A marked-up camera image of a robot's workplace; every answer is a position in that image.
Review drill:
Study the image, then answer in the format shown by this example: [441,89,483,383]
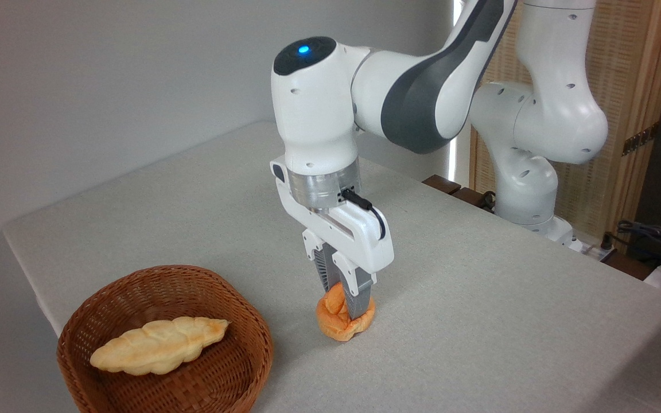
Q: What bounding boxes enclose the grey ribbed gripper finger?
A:
[332,251,377,321]
[302,228,340,293]

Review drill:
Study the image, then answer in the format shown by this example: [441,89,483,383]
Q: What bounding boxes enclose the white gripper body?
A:
[270,155,394,275]

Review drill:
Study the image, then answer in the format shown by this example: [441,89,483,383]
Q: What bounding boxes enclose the round orange bread roll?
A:
[316,281,376,342]

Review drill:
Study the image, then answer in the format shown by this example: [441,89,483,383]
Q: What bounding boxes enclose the brown woven wicker basket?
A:
[57,264,274,413]

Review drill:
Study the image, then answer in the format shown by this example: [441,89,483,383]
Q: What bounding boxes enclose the long pale braided bread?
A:
[90,316,231,376]

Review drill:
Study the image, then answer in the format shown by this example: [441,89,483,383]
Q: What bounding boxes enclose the grey tablecloth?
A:
[2,119,661,413]

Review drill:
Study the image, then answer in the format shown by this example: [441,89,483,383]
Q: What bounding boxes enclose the dark wooden board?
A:
[422,174,499,214]

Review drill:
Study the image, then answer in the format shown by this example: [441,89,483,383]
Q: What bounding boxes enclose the white power strip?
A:
[570,238,618,263]

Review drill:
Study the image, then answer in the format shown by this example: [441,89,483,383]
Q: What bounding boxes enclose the metal screen hinge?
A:
[622,123,659,157]

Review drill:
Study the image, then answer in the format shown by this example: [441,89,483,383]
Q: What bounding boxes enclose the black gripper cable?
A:
[341,188,387,240]

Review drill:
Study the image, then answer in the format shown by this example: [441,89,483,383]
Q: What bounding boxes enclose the black cable bundle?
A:
[616,220,661,270]

